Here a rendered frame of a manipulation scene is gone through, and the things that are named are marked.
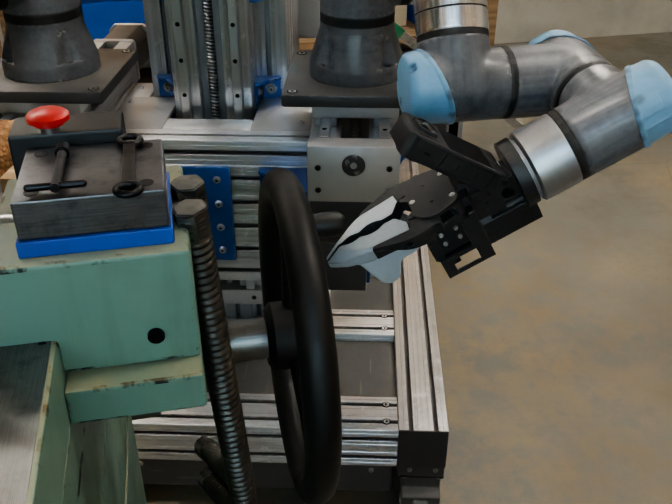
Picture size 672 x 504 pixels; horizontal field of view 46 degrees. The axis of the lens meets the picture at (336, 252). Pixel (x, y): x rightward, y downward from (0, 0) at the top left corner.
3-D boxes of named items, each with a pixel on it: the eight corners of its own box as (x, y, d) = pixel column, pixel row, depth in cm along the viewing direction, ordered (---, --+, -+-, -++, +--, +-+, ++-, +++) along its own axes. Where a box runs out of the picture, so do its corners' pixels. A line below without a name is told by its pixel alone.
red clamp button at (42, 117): (69, 129, 56) (66, 115, 55) (24, 133, 55) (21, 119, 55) (72, 114, 58) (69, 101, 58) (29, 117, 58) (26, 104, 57)
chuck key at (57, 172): (87, 193, 51) (85, 179, 50) (23, 198, 50) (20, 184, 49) (93, 150, 56) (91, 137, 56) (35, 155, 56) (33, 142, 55)
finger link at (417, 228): (382, 268, 76) (464, 224, 74) (375, 257, 75) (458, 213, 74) (371, 240, 79) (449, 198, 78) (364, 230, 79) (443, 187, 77)
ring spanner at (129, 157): (144, 198, 50) (143, 191, 50) (112, 201, 49) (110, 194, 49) (144, 137, 58) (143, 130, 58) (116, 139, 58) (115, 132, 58)
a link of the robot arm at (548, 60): (491, 27, 85) (529, 67, 76) (588, 22, 87) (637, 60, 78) (482, 95, 90) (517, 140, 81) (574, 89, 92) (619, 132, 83)
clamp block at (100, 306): (203, 360, 57) (191, 252, 52) (4, 386, 54) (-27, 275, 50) (192, 255, 69) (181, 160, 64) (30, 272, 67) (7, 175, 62)
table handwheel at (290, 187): (339, 544, 73) (379, 411, 50) (117, 582, 70) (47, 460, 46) (290, 284, 90) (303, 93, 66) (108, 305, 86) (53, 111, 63)
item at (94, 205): (175, 243, 53) (165, 168, 50) (1, 261, 51) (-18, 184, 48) (169, 163, 64) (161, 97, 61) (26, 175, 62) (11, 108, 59)
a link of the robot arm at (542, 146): (568, 136, 72) (533, 98, 78) (522, 161, 72) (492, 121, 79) (590, 195, 76) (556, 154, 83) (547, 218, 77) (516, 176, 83)
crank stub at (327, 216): (346, 240, 77) (349, 225, 75) (288, 246, 76) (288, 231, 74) (341, 220, 79) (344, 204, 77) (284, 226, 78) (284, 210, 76)
